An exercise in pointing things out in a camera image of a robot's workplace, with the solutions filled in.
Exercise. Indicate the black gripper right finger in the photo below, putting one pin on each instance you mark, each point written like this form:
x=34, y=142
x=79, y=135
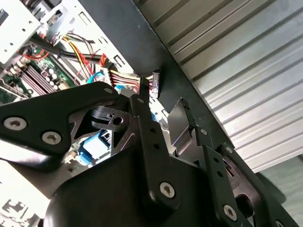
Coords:
x=225, y=179

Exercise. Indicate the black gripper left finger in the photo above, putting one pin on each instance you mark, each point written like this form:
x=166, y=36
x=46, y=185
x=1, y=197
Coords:
x=35, y=132

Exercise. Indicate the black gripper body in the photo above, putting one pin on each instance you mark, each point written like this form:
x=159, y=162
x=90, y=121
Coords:
x=106, y=194

